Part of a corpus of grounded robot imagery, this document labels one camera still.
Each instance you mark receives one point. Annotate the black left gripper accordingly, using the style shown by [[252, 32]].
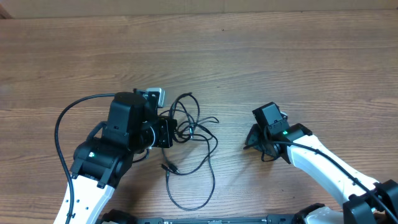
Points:
[[166, 128]]

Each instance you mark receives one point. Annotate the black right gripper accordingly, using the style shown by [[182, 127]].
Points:
[[253, 142]]

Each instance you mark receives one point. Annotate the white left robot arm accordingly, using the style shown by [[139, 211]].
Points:
[[133, 127]]

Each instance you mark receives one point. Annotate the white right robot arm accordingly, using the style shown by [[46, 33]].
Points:
[[363, 199]]

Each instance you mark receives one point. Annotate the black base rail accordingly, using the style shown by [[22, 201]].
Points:
[[217, 220]]

